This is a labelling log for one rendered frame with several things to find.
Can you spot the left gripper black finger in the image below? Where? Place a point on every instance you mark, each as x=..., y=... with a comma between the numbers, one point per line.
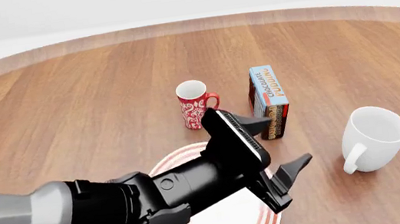
x=292, y=172
x=254, y=125

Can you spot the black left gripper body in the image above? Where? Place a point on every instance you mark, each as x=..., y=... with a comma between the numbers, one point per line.
x=237, y=144

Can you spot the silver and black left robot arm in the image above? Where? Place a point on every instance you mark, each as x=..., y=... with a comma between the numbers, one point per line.
x=51, y=215

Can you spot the chocolate pudding box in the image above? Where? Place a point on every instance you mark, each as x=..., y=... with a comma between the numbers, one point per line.
x=268, y=88

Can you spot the red patterned mug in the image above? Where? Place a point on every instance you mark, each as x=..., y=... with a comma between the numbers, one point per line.
x=192, y=113

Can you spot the white mug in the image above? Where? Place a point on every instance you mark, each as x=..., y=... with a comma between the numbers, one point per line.
x=370, y=153

